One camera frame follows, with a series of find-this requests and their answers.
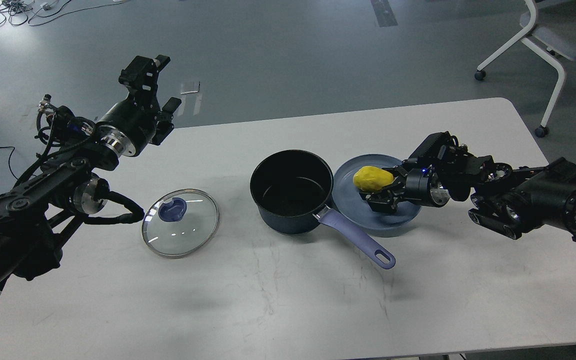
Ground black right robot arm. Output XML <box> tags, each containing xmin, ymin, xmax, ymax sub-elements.
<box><xmin>353</xmin><ymin>131</ymin><xmax>576</xmax><ymax>242</ymax></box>

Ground yellow potato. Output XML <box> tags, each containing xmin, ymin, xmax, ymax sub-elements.
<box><xmin>352</xmin><ymin>166</ymin><xmax>395</xmax><ymax>193</ymax></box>

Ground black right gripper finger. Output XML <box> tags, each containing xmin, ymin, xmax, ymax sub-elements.
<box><xmin>375</xmin><ymin>164</ymin><xmax>410</xmax><ymax>188</ymax></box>
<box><xmin>358</xmin><ymin>189</ymin><xmax>407</xmax><ymax>215</ymax></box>

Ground blue round plate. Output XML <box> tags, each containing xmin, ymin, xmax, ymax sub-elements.
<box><xmin>333</xmin><ymin>153</ymin><xmax>421</xmax><ymax>238</ymax></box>

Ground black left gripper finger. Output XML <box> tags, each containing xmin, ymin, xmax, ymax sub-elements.
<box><xmin>118</xmin><ymin>54</ymin><xmax>170</xmax><ymax>109</ymax></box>
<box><xmin>153</xmin><ymin>96</ymin><xmax>183</xmax><ymax>146</ymax></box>

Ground white frame office chair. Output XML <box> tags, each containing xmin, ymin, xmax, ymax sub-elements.
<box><xmin>474</xmin><ymin>0</ymin><xmax>576</xmax><ymax>138</ymax></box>

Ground dark blue saucepan purple handle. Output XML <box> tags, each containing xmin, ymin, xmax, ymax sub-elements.
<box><xmin>249</xmin><ymin>149</ymin><xmax>396</xmax><ymax>269</ymax></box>

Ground glass pot lid purple knob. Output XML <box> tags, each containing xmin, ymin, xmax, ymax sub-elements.
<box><xmin>141</xmin><ymin>188</ymin><xmax>220</xmax><ymax>259</ymax></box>

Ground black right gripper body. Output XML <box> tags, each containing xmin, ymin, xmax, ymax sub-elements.
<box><xmin>393</xmin><ymin>165</ymin><xmax>451</xmax><ymax>208</ymax></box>

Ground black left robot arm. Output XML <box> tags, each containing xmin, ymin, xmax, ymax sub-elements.
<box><xmin>0</xmin><ymin>54</ymin><xmax>182</xmax><ymax>286</ymax></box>

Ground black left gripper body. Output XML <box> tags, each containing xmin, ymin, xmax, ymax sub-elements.
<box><xmin>96</xmin><ymin>99</ymin><xmax>161</xmax><ymax>158</ymax></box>

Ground tangled cables on floor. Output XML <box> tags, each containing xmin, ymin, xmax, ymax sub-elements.
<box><xmin>0</xmin><ymin>0</ymin><xmax>129</xmax><ymax>34</ymax></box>

